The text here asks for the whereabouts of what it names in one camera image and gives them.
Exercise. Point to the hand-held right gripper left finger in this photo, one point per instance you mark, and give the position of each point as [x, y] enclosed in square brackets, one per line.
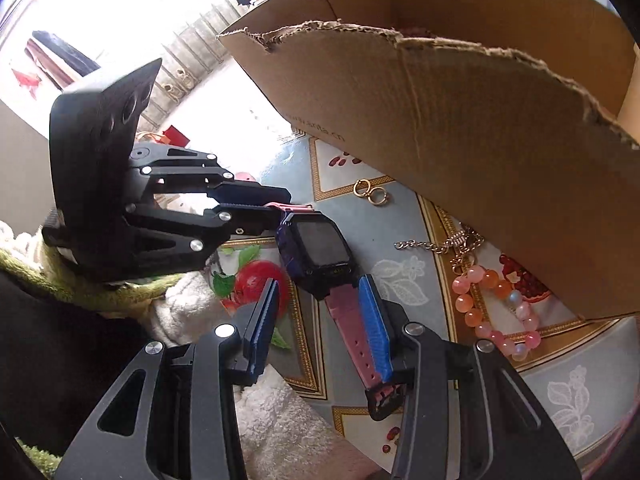
[262, 330]

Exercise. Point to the gold hoop earring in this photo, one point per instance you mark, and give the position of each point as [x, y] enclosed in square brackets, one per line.
[355, 188]
[384, 195]

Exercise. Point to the dark cloth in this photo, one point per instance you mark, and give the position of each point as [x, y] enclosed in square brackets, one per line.
[60, 360]

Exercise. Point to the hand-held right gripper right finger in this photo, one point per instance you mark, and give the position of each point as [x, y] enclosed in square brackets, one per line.
[375, 330]

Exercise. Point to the dark wristwatch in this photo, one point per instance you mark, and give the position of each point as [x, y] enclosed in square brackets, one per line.
[320, 250]

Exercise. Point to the brown cardboard box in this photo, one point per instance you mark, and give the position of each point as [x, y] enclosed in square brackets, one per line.
[475, 135]

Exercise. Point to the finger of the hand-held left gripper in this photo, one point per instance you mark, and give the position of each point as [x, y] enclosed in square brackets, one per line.
[250, 192]
[250, 218]

